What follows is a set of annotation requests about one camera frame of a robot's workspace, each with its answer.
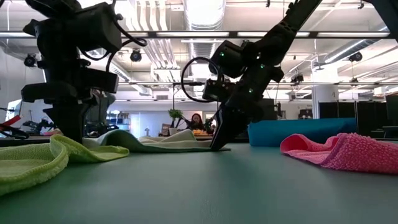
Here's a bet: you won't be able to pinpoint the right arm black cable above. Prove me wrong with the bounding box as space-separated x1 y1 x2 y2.
181 57 225 103

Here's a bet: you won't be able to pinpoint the black computer monitor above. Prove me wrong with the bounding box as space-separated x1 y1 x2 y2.
262 98 276 121

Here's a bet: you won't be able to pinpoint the bright white monitor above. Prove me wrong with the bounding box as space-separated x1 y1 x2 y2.
5 99 23 122

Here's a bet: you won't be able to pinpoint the person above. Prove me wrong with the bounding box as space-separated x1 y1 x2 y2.
188 112 206 131

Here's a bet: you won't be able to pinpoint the pale green microfiber towel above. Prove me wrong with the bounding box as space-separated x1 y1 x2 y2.
82 129 231 154

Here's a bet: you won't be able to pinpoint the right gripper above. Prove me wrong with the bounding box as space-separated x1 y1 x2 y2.
210 67 284 152

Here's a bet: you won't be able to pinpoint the green table mat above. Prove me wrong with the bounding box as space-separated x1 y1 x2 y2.
0 141 398 224

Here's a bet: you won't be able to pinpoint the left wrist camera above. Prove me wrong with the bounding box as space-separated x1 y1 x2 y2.
83 67 119 93

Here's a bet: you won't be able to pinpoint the lime green microfiber towel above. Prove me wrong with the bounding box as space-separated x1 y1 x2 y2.
0 134 130 197

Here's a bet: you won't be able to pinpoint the silver ceiling duct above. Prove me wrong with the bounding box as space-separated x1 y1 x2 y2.
183 0 225 98

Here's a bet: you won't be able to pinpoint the black rig frame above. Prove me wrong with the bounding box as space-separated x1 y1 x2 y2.
172 82 206 128

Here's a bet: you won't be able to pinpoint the black partition panels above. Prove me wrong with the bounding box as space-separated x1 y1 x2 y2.
319 101 387 124

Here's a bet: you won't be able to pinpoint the red strap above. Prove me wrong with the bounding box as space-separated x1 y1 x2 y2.
0 114 22 131

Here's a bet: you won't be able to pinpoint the background black robot arms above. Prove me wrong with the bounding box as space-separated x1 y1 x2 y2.
23 119 57 136

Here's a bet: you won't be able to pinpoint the black display panel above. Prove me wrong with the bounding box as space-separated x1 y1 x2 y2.
385 95 398 139

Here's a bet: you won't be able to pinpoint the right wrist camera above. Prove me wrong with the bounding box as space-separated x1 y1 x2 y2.
201 78 236 102

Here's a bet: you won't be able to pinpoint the blue plastic bin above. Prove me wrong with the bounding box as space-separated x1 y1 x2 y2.
248 117 358 147

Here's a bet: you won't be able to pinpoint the green leafy potted plant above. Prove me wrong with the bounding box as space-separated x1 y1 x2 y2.
167 108 184 136

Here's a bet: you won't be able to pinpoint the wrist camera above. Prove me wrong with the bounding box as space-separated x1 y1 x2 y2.
83 67 119 93
201 78 236 102

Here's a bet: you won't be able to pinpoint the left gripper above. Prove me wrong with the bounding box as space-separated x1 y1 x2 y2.
21 51 99 143

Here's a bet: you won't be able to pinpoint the pink microfiber towel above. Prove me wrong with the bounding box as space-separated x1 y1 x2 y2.
279 132 398 175

